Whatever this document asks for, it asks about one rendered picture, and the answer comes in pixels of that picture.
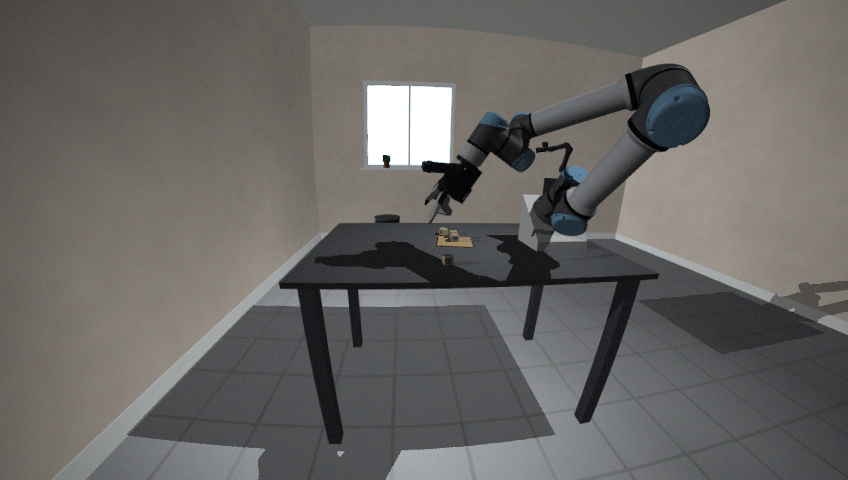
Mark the tan square mat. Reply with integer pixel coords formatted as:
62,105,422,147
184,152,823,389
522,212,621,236
437,236,473,248

